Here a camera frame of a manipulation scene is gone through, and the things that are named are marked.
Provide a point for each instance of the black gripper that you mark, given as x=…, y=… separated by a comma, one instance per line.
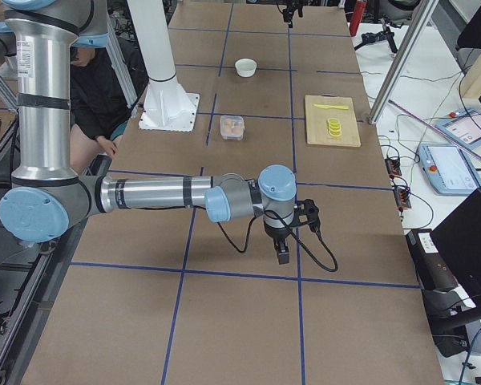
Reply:
x=276, y=233

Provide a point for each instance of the clear plastic egg box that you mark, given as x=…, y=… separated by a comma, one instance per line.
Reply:
x=236, y=121

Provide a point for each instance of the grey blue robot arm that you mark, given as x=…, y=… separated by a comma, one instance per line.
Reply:
x=47, y=196

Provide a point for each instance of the wooden cutting board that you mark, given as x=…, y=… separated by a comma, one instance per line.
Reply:
x=316, y=122

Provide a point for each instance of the yellow plastic knife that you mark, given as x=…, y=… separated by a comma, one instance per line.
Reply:
x=330, y=106

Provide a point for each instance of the white ceramic bowl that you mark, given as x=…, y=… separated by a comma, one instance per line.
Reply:
x=245, y=67

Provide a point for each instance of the near teach pendant tablet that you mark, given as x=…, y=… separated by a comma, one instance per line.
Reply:
x=449, y=172

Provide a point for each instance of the teach pendant tablet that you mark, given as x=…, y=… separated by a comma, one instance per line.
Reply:
x=449, y=172
x=464, y=125

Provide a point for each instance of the black monitor on stand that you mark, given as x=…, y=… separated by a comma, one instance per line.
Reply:
x=458, y=240

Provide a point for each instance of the person in black shirt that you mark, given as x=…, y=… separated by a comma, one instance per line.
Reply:
x=98, y=107

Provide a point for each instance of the far teach pendant tablet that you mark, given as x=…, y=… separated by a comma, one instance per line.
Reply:
x=464, y=125

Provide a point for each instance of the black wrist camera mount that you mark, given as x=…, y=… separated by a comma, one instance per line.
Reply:
x=306, y=213

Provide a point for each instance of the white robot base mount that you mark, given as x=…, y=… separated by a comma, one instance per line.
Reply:
x=167, y=106

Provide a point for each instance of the black camera tripod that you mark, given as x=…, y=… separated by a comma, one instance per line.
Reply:
x=386, y=34

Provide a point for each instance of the aluminium frame post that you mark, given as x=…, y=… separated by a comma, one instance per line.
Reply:
x=413, y=33

